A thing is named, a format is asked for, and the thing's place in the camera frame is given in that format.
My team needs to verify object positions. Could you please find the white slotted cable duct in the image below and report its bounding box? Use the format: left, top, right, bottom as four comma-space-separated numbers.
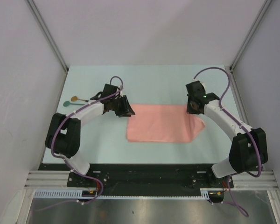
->
34, 188, 224, 200

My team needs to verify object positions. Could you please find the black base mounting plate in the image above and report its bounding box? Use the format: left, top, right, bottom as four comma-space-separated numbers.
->
67, 164, 233, 197

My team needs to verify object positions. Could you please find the right aluminium frame post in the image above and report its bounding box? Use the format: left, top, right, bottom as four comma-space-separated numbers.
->
229, 0, 274, 71

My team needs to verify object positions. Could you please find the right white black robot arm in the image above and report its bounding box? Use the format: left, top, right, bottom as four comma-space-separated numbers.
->
186, 81, 268, 187

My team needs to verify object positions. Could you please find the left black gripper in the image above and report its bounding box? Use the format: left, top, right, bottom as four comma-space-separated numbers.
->
111, 95, 135, 118

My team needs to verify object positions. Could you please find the front aluminium cross rail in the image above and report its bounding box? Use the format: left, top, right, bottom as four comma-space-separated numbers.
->
25, 171, 279, 191

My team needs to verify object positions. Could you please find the aluminium frame post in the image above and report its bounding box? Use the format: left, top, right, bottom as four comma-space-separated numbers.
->
24, 0, 69, 74
229, 0, 274, 71

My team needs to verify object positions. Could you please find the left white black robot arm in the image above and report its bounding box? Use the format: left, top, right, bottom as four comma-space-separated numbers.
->
45, 84, 135, 187

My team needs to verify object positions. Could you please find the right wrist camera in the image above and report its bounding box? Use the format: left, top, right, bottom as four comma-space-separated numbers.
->
192, 79, 206, 88

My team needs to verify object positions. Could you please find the pink satin napkin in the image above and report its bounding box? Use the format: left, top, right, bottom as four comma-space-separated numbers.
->
126, 104, 205, 143

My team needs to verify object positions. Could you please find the right aluminium table rail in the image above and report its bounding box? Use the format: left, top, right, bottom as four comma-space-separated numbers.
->
225, 66, 249, 124

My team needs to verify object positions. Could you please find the gold spoon teal handle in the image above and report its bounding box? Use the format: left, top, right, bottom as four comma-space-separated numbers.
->
70, 96, 88, 102

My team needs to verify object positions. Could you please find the left aluminium frame post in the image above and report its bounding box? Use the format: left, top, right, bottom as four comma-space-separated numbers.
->
24, 0, 69, 74

